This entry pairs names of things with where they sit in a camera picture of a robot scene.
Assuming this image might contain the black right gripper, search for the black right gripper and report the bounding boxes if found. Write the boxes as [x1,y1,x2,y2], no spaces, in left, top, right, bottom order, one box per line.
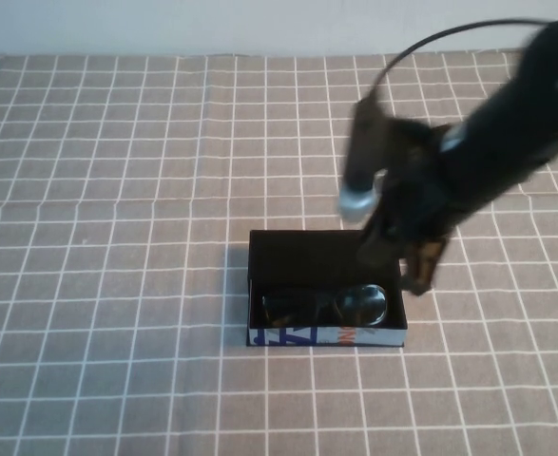
[356,119,465,296]

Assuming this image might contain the black framed glasses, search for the black framed glasses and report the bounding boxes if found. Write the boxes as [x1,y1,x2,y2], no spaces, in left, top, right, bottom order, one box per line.
[260,282,389,330]

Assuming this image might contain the black printed glasses case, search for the black printed glasses case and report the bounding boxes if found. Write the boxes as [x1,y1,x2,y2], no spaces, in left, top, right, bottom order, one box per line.
[245,229,409,351]

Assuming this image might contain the grey white-checked tablecloth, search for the grey white-checked tablecloth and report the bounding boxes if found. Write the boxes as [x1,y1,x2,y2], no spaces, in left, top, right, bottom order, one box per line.
[0,50,558,456]

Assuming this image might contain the wrist camera with silver lens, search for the wrist camera with silver lens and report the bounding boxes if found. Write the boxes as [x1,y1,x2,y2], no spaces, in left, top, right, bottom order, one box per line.
[337,97,390,221]

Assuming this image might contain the black camera cable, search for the black camera cable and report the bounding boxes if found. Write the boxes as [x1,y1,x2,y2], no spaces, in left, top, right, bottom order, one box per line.
[366,17,553,108]

